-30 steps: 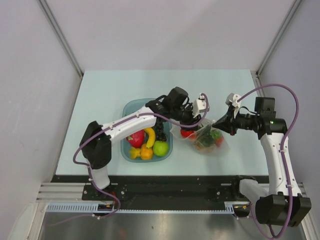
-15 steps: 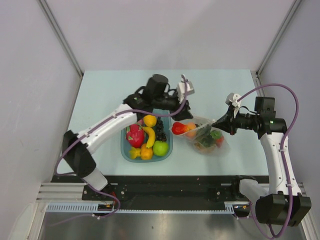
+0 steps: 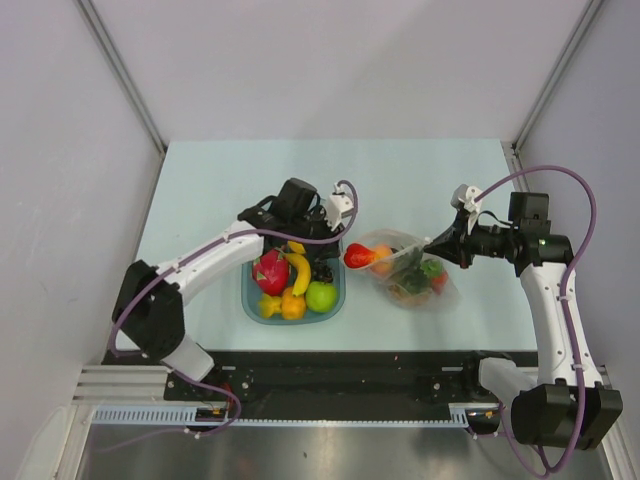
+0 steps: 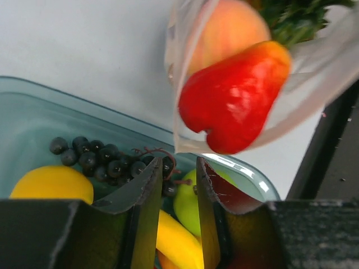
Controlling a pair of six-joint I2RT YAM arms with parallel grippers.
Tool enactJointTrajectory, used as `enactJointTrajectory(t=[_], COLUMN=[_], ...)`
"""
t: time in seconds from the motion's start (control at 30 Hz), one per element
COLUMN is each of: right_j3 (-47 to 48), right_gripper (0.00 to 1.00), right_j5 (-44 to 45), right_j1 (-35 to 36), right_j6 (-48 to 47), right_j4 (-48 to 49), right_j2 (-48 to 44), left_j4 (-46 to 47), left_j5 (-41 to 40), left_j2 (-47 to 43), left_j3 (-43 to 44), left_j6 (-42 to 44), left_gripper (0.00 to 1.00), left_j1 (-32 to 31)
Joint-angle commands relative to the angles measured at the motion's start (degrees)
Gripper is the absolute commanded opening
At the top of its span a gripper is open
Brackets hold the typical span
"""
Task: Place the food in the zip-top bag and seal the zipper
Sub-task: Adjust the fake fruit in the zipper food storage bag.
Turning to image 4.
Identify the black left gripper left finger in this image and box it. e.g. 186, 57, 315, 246
1, 157, 162, 268

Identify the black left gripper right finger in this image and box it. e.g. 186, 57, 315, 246
196, 157, 358, 268

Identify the red toy wax apple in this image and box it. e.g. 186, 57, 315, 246
178, 41, 292, 155

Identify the clear polka dot zip bag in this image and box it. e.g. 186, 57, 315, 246
164, 1, 358, 155

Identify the small toy pineapple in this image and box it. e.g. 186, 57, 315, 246
247, 0, 356, 48

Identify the toy peach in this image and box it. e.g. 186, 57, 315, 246
187, 1, 271, 76

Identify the orange toy tangerine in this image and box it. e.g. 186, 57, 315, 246
157, 250, 179, 269

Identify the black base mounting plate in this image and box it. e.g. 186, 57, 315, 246
287, 82, 358, 200

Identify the yellow toy banana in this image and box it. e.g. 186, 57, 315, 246
156, 210, 204, 269

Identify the dark toy grape bunch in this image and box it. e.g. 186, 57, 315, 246
49, 136, 194, 197

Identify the green toy apple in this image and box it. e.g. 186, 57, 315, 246
173, 168, 238, 238

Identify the yellow toy lemon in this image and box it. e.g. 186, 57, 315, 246
10, 166, 94, 205

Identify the teal plastic fruit tub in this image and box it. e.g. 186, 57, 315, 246
0, 76, 281, 269

